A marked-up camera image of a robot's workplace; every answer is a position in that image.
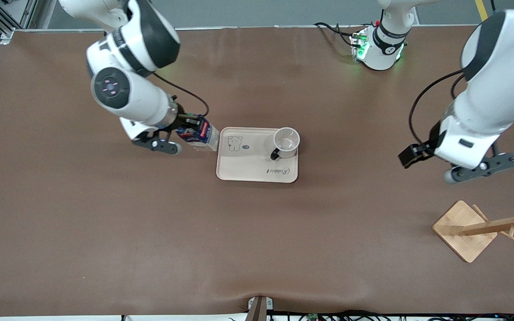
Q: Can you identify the blue milk carton green cap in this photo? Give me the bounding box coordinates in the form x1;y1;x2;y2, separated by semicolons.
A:
176;117;220;152

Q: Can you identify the black arm base cable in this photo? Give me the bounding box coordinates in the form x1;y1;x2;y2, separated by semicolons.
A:
314;21;356;49

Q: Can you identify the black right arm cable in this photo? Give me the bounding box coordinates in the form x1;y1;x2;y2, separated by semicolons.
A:
152;71;210;119

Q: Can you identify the white mug with black handle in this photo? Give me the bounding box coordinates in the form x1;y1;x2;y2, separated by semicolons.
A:
269;127;301;161

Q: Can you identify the wooden mug tree stand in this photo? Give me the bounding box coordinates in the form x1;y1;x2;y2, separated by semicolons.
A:
431;191;514;263

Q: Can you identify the metal table edge bracket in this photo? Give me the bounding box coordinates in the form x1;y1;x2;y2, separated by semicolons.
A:
245;295;275;321

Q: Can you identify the cream tray with rabbit print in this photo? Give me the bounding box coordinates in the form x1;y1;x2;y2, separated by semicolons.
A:
216;127;299;184

